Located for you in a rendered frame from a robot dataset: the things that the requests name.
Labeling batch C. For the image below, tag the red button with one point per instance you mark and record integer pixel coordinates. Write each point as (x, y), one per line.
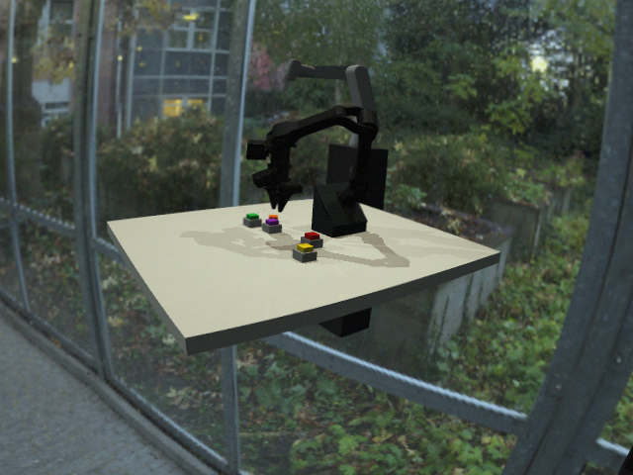
(312, 239)

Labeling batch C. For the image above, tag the green button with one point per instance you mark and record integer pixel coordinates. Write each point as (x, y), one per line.
(252, 220)

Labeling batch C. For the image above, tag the yellow button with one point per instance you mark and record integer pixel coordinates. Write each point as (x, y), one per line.
(304, 253)

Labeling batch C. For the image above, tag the purple button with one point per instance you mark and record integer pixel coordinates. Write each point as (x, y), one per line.
(271, 226)

